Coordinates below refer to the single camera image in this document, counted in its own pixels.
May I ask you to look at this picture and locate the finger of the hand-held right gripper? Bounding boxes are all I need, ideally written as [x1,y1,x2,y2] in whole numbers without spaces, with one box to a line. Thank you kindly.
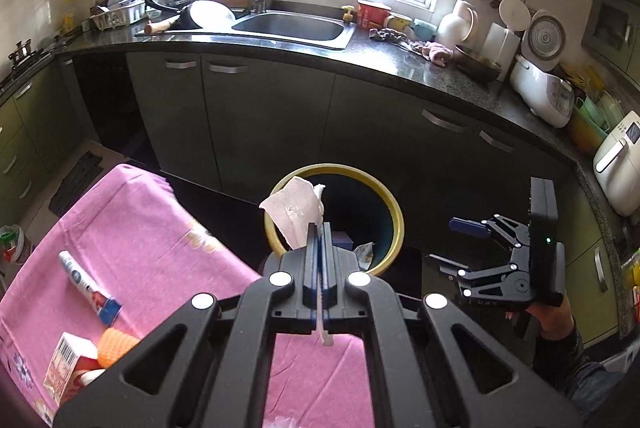
[427,253,532,306]
[448,214,532,259]

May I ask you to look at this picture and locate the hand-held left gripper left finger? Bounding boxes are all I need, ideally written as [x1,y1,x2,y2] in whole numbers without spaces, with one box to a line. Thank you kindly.
[52,223,321,428]

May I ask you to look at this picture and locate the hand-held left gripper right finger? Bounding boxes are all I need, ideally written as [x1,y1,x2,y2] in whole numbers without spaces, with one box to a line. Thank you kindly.
[320,223,585,428]

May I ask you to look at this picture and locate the white snack packet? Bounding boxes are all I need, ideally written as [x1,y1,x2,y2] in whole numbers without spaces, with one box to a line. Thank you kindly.
[352,242,377,271]

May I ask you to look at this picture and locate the yellow-rimmed black bin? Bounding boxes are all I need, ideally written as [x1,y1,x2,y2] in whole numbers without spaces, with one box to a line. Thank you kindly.
[263,163,405,276]

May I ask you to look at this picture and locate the orange textured sponge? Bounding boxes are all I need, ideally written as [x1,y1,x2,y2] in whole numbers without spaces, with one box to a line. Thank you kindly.
[96,327,142,370]

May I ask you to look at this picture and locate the small paper carton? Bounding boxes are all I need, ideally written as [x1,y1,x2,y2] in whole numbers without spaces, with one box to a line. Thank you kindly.
[42,332,103,406]

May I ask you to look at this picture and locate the person's right forearm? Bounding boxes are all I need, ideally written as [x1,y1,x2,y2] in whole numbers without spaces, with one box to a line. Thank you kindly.
[532,323,631,428]

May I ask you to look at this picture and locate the person's right hand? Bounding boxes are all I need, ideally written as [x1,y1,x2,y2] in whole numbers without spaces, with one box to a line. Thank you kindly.
[532,297,576,345]

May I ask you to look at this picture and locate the jars and bottles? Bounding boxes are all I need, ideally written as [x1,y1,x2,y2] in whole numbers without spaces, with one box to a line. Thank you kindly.
[620,248,640,339]

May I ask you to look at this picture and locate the white air fryer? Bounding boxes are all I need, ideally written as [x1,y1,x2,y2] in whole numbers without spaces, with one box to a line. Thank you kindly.
[592,110,640,217]

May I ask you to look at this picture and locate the orange plastic basin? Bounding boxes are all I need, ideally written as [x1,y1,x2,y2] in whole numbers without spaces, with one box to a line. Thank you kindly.
[567,105,611,155]

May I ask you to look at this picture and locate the dark green base cabinets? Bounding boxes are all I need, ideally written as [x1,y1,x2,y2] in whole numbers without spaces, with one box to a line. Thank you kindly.
[60,50,628,341]

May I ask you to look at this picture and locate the green plastic basin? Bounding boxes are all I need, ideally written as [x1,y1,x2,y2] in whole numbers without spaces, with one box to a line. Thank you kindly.
[575,90,626,131]

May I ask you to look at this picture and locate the white rice cooker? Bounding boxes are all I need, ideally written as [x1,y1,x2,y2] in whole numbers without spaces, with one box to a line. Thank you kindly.
[509,54,576,129]

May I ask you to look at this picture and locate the black frying bowl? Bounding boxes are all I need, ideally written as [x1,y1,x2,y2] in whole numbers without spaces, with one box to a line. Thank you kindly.
[452,44,503,83]

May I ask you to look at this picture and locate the pink floral tablecloth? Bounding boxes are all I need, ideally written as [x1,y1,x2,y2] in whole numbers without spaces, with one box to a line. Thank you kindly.
[0,164,376,428]

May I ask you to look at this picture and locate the pink cloth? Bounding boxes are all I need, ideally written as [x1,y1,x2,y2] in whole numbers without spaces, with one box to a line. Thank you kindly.
[410,38,455,68]

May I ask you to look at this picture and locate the yellow packets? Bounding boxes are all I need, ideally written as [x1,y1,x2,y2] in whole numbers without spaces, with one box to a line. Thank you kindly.
[560,60,606,96]

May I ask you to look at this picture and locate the black stone countertop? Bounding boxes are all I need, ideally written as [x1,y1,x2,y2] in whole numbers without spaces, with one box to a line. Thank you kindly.
[0,22,640,259]

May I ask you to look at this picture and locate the white box appliance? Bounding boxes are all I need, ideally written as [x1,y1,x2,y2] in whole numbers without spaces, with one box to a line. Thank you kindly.
[482,22,523,81]

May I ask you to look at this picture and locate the white jug kettle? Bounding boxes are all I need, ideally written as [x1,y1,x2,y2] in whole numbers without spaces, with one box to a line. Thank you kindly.
[437,0,480,51]

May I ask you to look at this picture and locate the teal cup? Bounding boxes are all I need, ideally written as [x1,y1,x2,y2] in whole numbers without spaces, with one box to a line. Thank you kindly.
[412,18,440,41]

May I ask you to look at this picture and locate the dark dishcloth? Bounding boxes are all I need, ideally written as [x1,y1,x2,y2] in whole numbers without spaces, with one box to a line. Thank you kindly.
[369,26,416,46]

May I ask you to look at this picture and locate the yellow mug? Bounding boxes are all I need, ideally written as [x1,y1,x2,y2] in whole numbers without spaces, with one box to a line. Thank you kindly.
[386,12,415,36]

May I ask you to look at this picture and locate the white round lid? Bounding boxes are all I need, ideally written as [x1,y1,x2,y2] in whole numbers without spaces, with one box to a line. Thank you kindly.
[499,0,532,31]

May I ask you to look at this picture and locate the toothpaste tube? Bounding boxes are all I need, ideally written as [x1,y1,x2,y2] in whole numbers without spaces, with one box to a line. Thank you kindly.
[58,250,123,328]

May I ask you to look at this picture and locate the steel sink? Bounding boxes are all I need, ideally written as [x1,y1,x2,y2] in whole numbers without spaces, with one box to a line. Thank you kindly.
[231,10,358,52]

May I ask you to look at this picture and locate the red paper tub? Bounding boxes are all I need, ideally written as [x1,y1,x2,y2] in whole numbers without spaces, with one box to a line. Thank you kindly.
[356,0,393,30]

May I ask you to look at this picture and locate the dark floor mat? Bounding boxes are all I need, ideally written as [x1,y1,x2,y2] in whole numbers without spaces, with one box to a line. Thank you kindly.
[48,150,105,219]

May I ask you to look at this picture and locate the white colander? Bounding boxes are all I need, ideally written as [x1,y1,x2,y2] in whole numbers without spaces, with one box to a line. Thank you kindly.
[189,0,236,32]

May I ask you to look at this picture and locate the black pan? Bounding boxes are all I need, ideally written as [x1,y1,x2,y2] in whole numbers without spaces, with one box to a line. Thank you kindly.
[145,0,201,33]

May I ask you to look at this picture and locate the plastic bag with groceries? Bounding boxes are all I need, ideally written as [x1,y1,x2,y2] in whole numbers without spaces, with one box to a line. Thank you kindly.
[0,224,27,265]

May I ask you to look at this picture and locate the white dish rack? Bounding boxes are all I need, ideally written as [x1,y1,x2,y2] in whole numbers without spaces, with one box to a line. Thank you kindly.
[89,0,147,32]

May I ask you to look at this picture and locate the light green base cabinets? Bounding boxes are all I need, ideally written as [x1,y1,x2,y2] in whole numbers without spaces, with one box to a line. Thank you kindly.
[0,58,81,229]

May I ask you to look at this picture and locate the yellow oil bottle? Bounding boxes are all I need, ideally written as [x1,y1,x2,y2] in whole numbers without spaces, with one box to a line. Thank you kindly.
[60,5,78,36]

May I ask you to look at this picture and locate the gas stove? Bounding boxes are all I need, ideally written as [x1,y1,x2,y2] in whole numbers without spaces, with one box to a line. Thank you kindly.
[0,42,56,91]

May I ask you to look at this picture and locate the steel pot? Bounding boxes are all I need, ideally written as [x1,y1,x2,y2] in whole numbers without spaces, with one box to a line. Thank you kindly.
[7,38,33,63]

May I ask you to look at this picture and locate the glass-door wall cabinet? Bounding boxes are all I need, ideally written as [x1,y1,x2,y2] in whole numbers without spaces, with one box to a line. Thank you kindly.
[581,0,640,73]

